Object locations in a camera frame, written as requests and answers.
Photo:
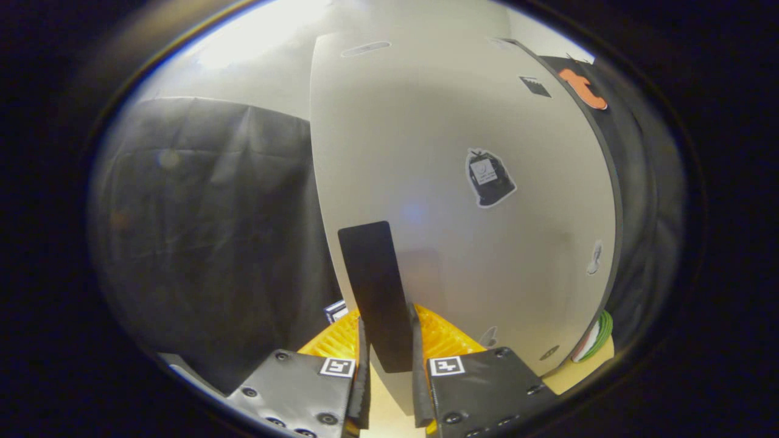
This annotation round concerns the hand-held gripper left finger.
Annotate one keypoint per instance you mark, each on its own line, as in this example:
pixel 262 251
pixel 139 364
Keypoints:
pixel 364 377

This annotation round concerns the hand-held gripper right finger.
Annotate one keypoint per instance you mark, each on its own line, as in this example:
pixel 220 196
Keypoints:
pixel 420 389

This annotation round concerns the grey shoe cabinet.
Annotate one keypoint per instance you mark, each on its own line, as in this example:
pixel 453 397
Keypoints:
pixel 618 231

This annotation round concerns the white shoe cabinet door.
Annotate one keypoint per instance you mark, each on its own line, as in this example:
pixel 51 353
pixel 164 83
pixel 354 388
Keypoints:
pixel 438 121

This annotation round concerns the blue-spined book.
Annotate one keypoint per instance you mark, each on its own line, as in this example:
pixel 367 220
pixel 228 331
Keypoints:
pixel 335 310

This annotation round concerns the watermelon print toy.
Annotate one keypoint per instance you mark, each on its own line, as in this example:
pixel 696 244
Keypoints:
pixel 596 340

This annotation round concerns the black backdrop cloth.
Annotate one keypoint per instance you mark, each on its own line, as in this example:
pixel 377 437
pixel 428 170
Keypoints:
pixel 213 243

